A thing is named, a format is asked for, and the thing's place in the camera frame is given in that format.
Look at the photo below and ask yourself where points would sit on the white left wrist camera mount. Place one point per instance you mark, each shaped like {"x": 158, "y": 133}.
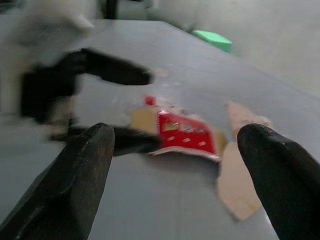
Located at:
{"x": 55, "y": 27}

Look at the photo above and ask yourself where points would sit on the green block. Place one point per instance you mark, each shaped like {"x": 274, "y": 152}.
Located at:
{"x": 215, "y": 40}

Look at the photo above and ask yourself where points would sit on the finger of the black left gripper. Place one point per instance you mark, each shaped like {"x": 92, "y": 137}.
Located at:
{"x": 135, "y": 142}
{"x": 117, "y": 70}

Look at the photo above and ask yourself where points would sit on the red snack wrapper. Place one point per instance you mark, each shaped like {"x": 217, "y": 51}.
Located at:
{"x": 185, "y": 135}

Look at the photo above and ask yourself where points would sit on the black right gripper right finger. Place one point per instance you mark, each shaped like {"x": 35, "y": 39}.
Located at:
{"x": 287, "y": 180}

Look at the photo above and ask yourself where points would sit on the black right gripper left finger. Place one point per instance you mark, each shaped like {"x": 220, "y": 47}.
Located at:
{"x": 70, "y": 180}

